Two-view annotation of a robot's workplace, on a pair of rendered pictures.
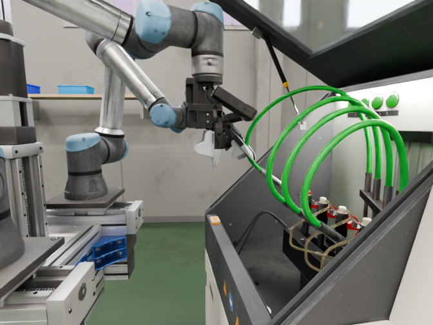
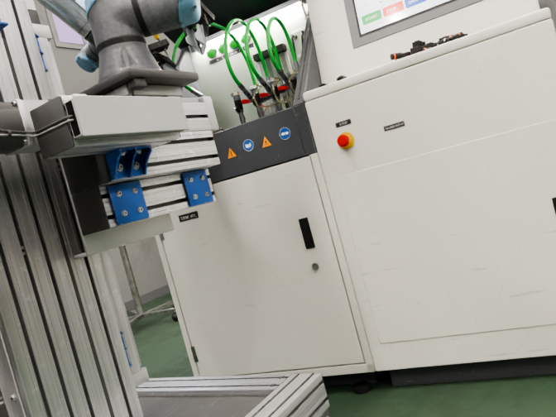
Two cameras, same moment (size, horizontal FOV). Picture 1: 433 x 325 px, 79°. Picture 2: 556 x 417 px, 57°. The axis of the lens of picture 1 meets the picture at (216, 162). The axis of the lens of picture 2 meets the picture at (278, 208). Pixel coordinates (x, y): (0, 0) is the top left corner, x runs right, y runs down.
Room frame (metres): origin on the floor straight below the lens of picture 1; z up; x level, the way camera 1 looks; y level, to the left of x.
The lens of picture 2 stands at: (-0.43, 1.33, 0.71)
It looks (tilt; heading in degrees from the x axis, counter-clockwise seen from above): 2 degrees down; 305
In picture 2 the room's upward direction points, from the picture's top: 15 degrees counter-clockwise
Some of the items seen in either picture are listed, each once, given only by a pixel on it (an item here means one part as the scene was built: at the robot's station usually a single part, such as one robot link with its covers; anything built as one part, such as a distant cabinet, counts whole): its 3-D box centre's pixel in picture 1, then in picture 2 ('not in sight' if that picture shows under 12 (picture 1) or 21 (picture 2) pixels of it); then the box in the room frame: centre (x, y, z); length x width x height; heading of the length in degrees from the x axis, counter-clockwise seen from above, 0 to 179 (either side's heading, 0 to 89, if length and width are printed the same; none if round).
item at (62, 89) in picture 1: (76, 91); not in sight; (3.02, 1.55, 1.67); 0.31 x 0.22 x 0.10; 93
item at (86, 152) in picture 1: (85, 151); not in sight; (1.00, 0.50, 1.20); 0.13 x 0.12 x 0.14; 164
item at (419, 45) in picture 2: not in sight; (428, 45); (0.01, -0.26, 1.01); 0.23 x 0.11 x 0.06; 10
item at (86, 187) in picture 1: (86, 182); not in sight; (0.99, 0.50, 1.09); 0.15 x 0.15 x 0.10
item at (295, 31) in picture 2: not in sight; (309, 55); (0.57, -0.57, 1.20); 0.13 x 0.03 x 0.31; 10
